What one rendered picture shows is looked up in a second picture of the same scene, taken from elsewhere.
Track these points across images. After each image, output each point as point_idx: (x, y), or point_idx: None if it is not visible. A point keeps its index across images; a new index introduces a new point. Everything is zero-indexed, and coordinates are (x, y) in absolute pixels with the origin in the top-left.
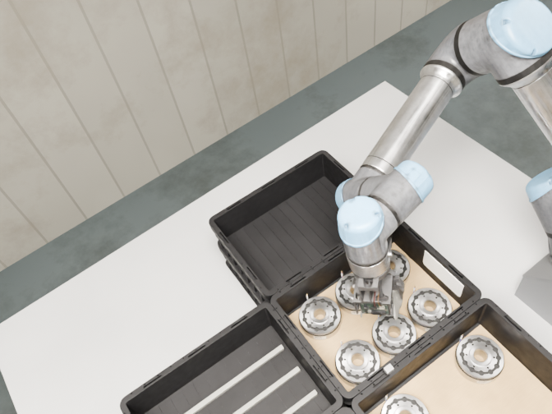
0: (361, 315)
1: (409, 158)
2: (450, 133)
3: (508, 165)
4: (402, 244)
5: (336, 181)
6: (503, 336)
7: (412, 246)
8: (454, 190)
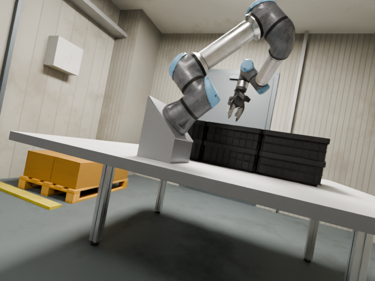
0: (235, 114)
1: (258, 72)
2: (335, 206)
3: (248, 187)
4: (249, 143)
5: (309, 151)
6: (192, 131)
7: (244, 135)
8: (264, 183)
